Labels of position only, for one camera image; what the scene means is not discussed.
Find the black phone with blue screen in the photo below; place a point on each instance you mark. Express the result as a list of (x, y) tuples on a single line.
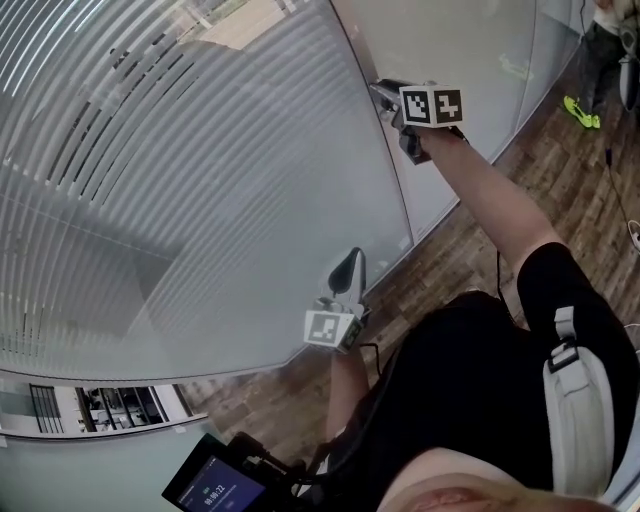
[(220, 492)]

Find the black metal railing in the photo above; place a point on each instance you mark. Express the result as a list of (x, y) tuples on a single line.
[(46, 410)]

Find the person's left forearm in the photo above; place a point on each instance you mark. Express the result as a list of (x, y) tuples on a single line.
[(347, 395)]

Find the frosted glass door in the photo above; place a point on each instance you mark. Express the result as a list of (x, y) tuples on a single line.
[(75, 470)]

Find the grey metal partition post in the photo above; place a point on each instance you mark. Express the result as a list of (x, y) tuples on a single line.
[(390, 175)]

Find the person's face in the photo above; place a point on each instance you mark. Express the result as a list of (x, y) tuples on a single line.
[(475, 487)]

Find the grey white backpack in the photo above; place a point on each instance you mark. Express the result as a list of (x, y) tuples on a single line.
[(630, 75)]

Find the black wrist band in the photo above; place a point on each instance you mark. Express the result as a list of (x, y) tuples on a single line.
[(460, 135)]

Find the person's black shirt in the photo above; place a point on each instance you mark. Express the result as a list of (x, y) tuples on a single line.
[(475, 390)]

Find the black phone mount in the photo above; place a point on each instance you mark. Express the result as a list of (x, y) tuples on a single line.
[(265, 460)]

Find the person's right forearm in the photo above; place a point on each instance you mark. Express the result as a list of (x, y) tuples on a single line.
[(480, 200)]

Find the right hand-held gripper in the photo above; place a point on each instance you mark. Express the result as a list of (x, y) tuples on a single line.
[(430, 107)]

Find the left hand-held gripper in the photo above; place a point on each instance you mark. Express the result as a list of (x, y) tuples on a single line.
[(330, 330)]

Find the white power strip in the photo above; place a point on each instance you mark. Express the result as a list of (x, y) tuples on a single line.
[(635, 234)]

